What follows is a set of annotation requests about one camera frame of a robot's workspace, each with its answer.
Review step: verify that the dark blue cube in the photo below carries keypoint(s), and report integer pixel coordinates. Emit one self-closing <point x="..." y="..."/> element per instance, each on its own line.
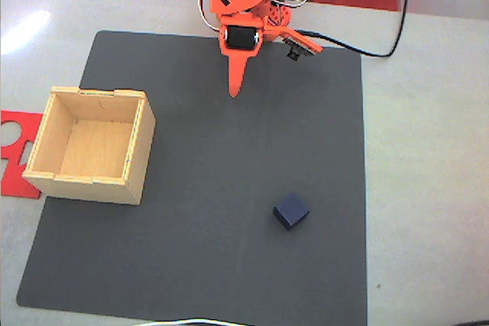
<point x="291" y="210"/>

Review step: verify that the open wooden box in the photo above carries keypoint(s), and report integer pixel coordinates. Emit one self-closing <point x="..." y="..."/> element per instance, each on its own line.
<point x="95" y="142"/>

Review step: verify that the dark grey mat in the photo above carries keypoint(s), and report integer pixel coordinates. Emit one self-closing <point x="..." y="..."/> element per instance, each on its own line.
<point x="229" y="188"/>

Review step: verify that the red cutout sheet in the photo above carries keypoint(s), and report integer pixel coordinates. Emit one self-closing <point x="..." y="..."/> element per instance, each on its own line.
<point x="15" y="183"/>

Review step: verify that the wrist camera on orange bracket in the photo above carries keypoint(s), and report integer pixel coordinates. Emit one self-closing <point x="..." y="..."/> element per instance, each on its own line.
<point x="302" y="41"/>

